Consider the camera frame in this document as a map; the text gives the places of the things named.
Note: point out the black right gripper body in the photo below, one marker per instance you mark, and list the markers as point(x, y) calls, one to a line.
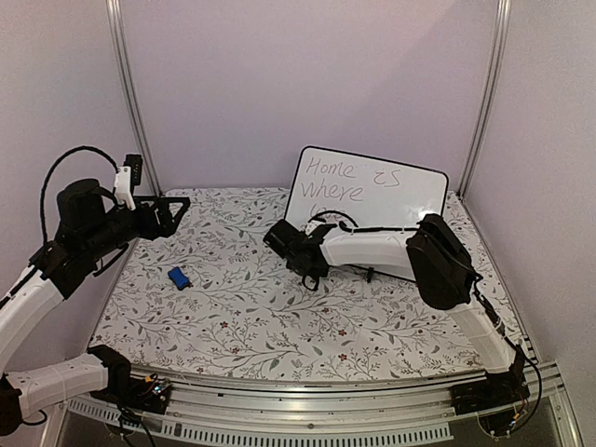
point(293, 270)

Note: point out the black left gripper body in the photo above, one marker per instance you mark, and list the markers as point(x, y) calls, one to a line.
point(108, 236)

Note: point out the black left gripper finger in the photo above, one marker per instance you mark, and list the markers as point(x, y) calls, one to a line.
point(163, 223)
point(175, 203)

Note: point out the blue whiteboard eraser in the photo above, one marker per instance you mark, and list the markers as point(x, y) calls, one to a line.
point(179, 278)

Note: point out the small black-framed whiteboard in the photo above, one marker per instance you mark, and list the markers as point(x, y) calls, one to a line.
point(372, 191)

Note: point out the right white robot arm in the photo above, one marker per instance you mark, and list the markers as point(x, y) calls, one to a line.
point(428, 253)

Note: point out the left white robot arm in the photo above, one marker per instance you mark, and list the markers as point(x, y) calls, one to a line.
point(94, 222)

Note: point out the floral patterned table mat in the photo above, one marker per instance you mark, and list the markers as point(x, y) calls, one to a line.
point(247, 316)

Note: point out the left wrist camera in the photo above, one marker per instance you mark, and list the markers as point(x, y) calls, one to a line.
point(134, 162)

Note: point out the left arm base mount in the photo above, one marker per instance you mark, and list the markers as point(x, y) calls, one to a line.
point(150, 394)

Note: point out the left aluminium corner post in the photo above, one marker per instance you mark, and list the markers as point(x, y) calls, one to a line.
point(124, 68)

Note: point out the aluminium corner post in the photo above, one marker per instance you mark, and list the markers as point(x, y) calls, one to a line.
point(124, 68)
point(495, 62)

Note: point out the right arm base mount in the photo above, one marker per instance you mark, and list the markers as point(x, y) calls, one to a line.
point(494, 390)

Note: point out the right aluminium corner post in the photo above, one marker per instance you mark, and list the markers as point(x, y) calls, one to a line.
point(495, 62)

